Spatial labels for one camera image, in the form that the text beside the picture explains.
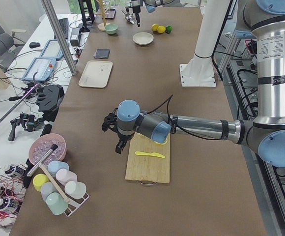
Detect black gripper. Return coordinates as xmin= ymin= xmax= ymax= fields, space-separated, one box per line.
xmin=125 ymin=0 xmax=142 ymax=27
xmin=101 ymin=112 xmax=134 ymax=154

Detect cream round plate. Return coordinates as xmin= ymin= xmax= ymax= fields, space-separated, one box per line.
xmin=132 ymin=32 xmax=154 ymax=46

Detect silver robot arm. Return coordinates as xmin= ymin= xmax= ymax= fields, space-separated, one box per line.
xmin=96 ymin=7 xmax=245 ymax=171
xmin=125 ymin=0 xmax=183 ymax=27

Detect black metal tray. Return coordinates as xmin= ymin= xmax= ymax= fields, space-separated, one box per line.
xmin=95 ymin=9 xmax=116 ymax=20

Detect cream rectangular tray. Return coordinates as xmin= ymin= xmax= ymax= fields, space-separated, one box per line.
xmin=79 ymin=60 xmax=113 ymax=89

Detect metal scoop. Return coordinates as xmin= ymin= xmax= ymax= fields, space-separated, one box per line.
xmin=124 ymin=13 xmax=136 ymax=25

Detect yellow lemon outer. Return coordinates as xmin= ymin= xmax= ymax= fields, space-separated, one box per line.
xmin=151 ymin=24 xmax=159 ymax=32

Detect yellow plastic knife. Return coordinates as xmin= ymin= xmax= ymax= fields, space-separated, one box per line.
xmin=135 ymin=151 xmax=165 ymax=158

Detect yellow lemon near lime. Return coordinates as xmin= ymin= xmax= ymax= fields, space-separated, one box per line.
xmin=157 ymin=25 xmax=166 ymax=34

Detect mint green bowl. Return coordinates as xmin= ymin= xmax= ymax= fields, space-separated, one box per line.
xmin=105 ymin=24 xmax=118 ymax=35

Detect bamboo cutting board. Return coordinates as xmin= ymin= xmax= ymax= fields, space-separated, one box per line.
xmin=125 ymin=133 xmax=170 ymax=184

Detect green lime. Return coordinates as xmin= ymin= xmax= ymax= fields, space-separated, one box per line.
xmin=166 ymin=25 xmax=172 ymax=34

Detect wooden mug tree stand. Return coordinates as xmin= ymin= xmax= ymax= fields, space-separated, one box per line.
xmin=95 ymin=0 xmax=111 ymax=31

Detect yellow lemon slices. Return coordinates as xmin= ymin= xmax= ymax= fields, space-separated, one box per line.
xmin=154 ymin=138 xmax=168 ymax=145

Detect grey folded cloth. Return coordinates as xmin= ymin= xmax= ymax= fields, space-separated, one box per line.
xmin=93 ymin=49 xmax=110 ymax=59

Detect white cup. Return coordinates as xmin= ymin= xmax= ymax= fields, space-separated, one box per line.
xmin=64 ymin=181 xmax=86 ymax=199

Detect pink cup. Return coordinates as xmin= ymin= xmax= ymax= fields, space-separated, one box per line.
xmin=56 ymin=168 xmax=77 ymax=186

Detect light blue cup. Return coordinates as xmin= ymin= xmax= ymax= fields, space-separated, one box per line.
xmin=48 ymin=161 xmax=69 ymax=177

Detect metal muddler black tip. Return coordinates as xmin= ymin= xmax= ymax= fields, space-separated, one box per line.
xmin=27 ymin=144 xmax=58 ymax=177

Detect pink bowl with ice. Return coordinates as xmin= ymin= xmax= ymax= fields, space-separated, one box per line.
xmin=28 ymin=133 xmax=67 ymax=165

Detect wooden muddler stick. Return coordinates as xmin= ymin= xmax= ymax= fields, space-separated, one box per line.
xmin=39 ymin=164 xmax=70 ymax=203

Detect grey cup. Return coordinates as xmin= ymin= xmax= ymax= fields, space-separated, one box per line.
xmin=40 ymin=182 xmax=57 ymax=202

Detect mint cup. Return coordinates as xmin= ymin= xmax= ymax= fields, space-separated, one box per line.
xmin=46 ymin=192 xmax=68 ymax=215

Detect yellow cup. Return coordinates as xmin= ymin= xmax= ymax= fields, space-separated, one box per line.
xmin=33 ymin=174 xmax=50 ymax=192

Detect blue teach pendant far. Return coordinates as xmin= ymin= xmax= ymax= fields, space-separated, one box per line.
xmin=40 ymin=40 xmax=63 ymax=60

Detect blue teach pendant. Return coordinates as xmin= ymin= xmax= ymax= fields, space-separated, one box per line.
xmin=22 ymin=57 xmax=57 ymax=82
xmin=40 ymin=40 xmax=63 ymax=60

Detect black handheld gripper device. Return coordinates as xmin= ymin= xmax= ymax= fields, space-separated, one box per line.
xmin=8 ymin=113 xmax=44 ymax=141

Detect blue teach pendant near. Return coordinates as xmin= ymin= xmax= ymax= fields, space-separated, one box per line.
xmin=22 ymin=57 xmax=57 ymax=82

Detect black mouse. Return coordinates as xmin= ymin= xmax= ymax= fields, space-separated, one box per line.
xmin=29 ymin=41 xmax=41 ymax=49

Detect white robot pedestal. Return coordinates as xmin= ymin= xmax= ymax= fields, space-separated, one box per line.
xmin=179 ymin=0 xmax=231 ymax=87

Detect aluminium frame post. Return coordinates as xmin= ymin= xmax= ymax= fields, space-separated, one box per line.
xmin=41 ymin=0 xmax=77 ymax=76

